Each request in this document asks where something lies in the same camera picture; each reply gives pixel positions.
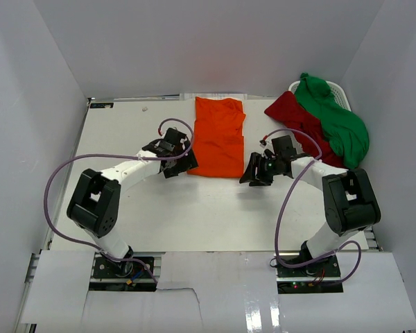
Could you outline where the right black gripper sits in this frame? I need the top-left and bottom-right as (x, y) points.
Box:
(239, 152), (281, 187)

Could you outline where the orange t shirt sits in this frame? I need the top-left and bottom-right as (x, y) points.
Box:
(187, 97), (245, 178)

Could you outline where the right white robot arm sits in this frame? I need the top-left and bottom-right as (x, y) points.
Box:
(239, 135), (381, 277)

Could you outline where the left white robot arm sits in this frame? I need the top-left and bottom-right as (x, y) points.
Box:
(67, 128), (198, 277)

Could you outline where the white paper sheet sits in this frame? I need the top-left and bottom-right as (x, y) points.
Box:
(152, 92), (249, 102)

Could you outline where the red t shirt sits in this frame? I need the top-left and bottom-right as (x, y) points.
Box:
(264, 91), (345, 168)

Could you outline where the black label sticker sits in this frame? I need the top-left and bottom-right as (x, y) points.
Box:
(89, 102), (114, 109)

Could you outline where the green t shirt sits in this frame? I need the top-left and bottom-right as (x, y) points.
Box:
(295, 73), (370, 169)

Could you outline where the white perforated laundry basket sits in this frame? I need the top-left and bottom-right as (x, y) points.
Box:
(288, 80), (352, 112)

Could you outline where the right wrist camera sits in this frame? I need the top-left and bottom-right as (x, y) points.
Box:
(259, 139), (274, 158)

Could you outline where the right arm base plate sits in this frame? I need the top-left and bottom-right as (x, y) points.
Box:
(269, 256), (343, 295)

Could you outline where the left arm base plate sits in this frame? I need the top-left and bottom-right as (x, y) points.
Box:
(89, 256), (157, 292)

